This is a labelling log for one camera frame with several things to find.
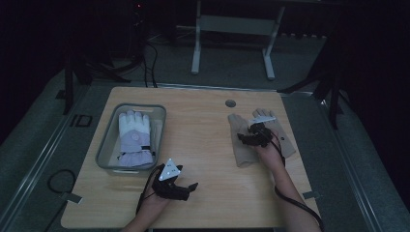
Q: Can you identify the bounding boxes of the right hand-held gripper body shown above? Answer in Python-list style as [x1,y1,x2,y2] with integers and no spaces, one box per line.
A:
[247,115,278,149]

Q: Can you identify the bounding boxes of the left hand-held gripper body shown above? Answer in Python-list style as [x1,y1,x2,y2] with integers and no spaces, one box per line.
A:
[151,157,191,202]

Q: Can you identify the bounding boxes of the beige knit glove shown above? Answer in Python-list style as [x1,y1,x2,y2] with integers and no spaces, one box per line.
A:
[227,113,259,169]
[251,108,297,160]

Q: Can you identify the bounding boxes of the purple white ski glove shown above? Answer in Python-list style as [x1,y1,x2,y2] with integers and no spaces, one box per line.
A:
[117,109,156,169]

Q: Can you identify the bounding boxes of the grey plastic bin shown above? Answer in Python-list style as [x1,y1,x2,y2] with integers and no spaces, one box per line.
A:
[95,101,167,177]

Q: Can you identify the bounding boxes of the person's right hand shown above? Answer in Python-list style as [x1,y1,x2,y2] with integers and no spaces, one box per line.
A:
[256,137,287,172]

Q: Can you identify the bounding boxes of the person's left hand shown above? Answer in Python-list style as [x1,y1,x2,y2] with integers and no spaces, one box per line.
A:
[139,189,172,218]

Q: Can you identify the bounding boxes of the grey tape strip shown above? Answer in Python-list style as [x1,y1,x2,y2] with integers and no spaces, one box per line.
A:
[59,191,84,205]
[302,189,321,200]

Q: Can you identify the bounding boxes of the black tripod stand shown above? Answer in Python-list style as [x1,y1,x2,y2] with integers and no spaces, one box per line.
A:
[55,52,132,116]
[278,32,353,131]

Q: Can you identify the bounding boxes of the dark equipment with red light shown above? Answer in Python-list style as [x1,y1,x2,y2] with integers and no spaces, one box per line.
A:
[131,0,149,40]

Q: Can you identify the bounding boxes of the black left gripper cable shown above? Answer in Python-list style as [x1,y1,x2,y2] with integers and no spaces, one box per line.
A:
[134,163,166,217]

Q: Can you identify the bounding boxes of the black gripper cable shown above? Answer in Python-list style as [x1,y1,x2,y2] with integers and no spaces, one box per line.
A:
[268,128,326,232]
[134,163,166,217]

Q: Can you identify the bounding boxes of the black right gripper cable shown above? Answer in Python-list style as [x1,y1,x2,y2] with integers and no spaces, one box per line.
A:
[268,128,326,232]

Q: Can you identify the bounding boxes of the black floor cables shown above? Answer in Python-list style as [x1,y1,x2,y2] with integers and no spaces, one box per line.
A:
[140,41,160,89]

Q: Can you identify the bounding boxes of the white metal desk frame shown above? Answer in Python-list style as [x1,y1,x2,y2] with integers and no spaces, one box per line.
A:
[190,0,287,81]

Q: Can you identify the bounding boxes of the black looped floor cable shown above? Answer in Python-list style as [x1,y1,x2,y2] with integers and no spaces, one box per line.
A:
[46,168,77,195]

